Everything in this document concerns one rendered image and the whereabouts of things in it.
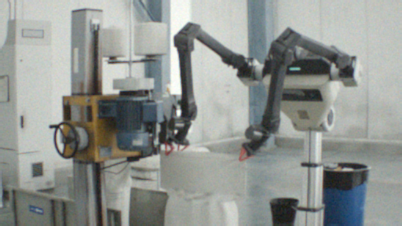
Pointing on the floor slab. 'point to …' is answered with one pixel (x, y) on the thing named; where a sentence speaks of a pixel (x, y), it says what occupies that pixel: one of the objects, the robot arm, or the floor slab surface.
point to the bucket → (283, 211)
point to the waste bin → (345, 194)
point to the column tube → (80, 82)
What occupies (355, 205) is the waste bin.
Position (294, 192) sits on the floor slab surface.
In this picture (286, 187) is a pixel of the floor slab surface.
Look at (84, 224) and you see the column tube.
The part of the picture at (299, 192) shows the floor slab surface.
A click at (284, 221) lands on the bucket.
